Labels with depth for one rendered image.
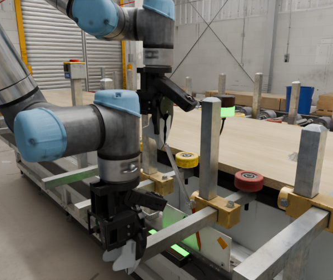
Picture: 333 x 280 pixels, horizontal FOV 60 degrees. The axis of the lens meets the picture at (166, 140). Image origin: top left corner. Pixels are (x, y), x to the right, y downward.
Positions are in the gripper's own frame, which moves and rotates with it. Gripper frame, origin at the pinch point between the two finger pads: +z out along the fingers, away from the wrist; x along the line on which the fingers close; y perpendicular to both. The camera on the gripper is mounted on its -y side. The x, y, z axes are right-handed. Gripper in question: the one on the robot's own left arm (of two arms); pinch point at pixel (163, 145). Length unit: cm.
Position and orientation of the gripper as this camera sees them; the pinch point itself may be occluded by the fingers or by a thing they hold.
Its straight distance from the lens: 75.9
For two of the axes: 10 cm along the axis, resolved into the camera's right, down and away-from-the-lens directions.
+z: -0.3, 9.6, 2.8
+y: -8.9, -1.6, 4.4
